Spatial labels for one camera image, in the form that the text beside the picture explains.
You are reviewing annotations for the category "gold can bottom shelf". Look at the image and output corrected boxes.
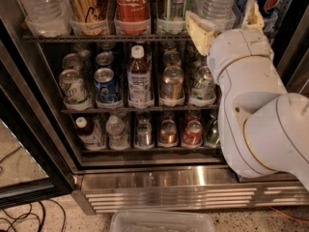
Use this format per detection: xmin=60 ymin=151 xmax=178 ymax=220
xmin=158 ymin=120 xmax=177 ymax=146

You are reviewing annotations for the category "black cable on floor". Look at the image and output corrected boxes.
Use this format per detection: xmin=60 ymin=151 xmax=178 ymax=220
xmin=0 ymin=199 xmax=67 ymax=232

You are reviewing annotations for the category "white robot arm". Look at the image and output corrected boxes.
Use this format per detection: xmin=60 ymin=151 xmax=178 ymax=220
xmin=185 ymin=0 xmax=309 ymax=189

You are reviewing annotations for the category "small water bottle bottom shelf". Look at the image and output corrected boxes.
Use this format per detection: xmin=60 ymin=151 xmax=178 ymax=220
xmin=106 ymin=115 xmax=129 ymax=150

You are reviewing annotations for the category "gold can second row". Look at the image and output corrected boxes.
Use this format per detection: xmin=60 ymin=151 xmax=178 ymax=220
xmin=163 ymin=51 xmax=182 ymax=68

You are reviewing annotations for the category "clear water bottle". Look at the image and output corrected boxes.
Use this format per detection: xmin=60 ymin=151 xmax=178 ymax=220
xmin=20 ymin=0 xmax=71 ymax=38
xmin=194 ymin=0 xmax=235 ymax=31

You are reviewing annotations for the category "gold can middle shelf front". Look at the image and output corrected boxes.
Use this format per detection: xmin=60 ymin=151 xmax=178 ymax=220
xmin=159 ymin=66 xmax=185 ymax=106

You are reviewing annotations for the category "silver can bottom shelf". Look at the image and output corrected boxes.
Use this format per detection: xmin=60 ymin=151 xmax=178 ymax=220
xmin=135 ymin=122 xmax=154 ymax=150

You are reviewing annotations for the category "gold can top shelf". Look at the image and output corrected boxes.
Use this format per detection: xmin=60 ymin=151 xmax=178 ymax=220
xmin=70 ymin=0 xmax=105 ymax=36

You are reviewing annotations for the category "blue can second row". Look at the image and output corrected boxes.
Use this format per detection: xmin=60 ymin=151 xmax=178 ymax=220
xmin=95 ymin=52 xmax=115 ymax=70

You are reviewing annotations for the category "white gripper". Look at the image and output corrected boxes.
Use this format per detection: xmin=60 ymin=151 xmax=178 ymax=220
xmin=185 ymin=0 xmax=274 ymax=84

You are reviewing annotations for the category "stainless steel drinks fridge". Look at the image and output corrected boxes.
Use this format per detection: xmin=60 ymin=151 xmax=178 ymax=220
xmin=0 ymin=0 xmax=309 ymax=215

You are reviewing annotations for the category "brown bottle bottom left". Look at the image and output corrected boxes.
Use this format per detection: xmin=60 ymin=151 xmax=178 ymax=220
xmin=75 ymin=117 xmax=104 ymax=151

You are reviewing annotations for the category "orange cable on floor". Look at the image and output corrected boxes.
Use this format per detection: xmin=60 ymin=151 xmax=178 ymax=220
xmin=268 ymin=206 xmax=309 ymax=224

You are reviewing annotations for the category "brown tea bottle white cap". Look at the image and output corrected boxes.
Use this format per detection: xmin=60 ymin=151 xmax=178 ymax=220
xmin=127 ymin=44 xmax=155 ymax=109

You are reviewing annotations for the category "red can bottom shelf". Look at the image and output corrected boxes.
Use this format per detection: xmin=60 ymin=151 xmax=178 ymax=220
xmin=183 ymin=120 xmax=203 ymax=146

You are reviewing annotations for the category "green can bottom shelf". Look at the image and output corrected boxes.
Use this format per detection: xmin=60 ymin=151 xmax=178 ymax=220
xmin=206 ymin=121 xmax=220 ymax=148

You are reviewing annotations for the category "silver can behind left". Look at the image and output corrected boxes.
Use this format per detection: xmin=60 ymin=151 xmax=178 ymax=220
xmin=63 ymin=53 xmax=84 ymax=73

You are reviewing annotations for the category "clear plastic bin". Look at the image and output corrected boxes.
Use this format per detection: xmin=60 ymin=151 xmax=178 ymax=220
xmin=109 ymin=210 xmax=215 ymax=232

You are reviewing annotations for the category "blue can middle shelf front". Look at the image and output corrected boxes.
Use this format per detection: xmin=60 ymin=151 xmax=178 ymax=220
xmin=94 ymin=68 xmax=123 ymax=109

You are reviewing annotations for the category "gold can shelf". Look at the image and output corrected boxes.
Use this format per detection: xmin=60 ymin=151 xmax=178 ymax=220
xmin=159 ymin=66 xmax=185 ymax=106
xmin=158 ymin=120 xmax=177 ymax=146
xmin=70 ymin=0 xmax=105 ymax=36

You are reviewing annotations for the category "left glass fridge door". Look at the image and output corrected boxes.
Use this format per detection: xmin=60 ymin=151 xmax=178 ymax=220
xmin=0 ymin=43 xmax=72 ymax=209

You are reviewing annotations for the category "green white can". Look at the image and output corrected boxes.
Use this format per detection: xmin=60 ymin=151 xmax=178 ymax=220
xmin=59 ymin=69 xmax=92 ymax=110
xmin=189 ymin=67 xmax=216 ymax=106

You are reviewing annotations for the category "green white can middle right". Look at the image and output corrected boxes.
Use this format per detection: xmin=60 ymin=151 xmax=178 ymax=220
xmin=189 ymin=67 xmax=216 ymax=106

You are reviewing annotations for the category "red Coca-Cola can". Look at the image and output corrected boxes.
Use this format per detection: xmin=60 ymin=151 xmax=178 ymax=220
xmin=115 ymin=0 xmax=149 ymax=35

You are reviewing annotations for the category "green white can front left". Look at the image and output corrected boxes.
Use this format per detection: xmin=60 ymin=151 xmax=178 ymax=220
xmin=59 ymin=69 xmax=92 ymax=110

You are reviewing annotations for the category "green silver tall can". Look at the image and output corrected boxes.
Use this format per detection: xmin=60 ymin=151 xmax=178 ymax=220
xmin=158 ymin=0 xmax=189 ymax=34

